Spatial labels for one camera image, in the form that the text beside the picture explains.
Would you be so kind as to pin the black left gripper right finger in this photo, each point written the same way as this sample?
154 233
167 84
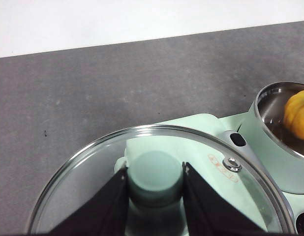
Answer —
211 211

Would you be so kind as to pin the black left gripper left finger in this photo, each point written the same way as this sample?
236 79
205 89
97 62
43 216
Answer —
102 211

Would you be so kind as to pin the glass lid with green knob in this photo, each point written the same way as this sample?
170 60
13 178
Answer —
152 169

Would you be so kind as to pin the yellow pumpkin with green stem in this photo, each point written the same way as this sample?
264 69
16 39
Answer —
298 115

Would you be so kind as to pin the mint green cooker base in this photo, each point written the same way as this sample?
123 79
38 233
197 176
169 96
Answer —
299 201

